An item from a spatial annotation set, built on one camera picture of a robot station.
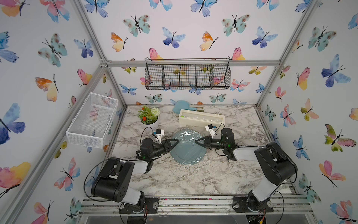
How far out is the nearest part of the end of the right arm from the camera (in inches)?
28.5

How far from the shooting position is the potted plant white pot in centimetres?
95

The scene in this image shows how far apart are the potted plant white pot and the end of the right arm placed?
0.35 metres

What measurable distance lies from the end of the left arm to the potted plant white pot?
0.74ft

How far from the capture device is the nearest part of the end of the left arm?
70 centimetres
